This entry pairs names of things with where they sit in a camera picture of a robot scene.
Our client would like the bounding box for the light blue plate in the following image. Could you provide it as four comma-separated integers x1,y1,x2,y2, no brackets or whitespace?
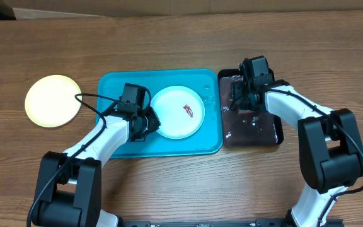
151,86,205,139

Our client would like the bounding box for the yellow-green plate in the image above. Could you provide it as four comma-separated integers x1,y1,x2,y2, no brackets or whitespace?
25,75,81,128

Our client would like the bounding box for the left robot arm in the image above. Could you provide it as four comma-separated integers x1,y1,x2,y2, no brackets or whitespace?
26,83,161,227

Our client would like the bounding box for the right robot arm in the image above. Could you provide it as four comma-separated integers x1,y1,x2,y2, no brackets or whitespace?
230,55,363,226

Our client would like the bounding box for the black water tray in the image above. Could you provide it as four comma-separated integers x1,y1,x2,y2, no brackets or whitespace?
218,69,284,148

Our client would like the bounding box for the teal plastic tray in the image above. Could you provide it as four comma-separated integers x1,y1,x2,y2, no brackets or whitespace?
97,69,223,159

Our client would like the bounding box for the cardboard panel at back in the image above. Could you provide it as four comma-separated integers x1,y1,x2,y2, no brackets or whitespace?
5,0,363,16

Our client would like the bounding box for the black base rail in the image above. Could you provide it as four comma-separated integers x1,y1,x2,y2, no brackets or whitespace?
115,217,345,227

